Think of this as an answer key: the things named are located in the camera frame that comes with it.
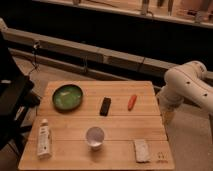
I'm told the black eraser block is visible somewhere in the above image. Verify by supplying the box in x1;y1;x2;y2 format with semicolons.
100;97;111;116

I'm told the black cable on floor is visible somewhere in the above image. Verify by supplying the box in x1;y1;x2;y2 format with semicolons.
26;39;43;78

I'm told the green round bowl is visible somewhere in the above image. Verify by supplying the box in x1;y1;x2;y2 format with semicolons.
52;84;83;111

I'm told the black equipment stand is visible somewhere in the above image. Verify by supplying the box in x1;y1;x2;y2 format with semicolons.
0;32;40;152

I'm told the grey sponge block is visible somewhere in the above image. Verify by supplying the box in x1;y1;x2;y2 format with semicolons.
134;139;150;163

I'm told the orange carrot toy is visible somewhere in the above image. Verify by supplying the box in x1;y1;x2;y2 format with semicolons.
128;95;137;111

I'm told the white tube with cap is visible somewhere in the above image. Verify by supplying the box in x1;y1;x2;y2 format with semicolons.
37;119;51;159

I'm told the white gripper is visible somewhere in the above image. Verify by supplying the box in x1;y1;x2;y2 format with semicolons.
157;95;176;124

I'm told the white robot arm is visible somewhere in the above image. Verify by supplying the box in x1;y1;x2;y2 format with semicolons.
156;61;213;142

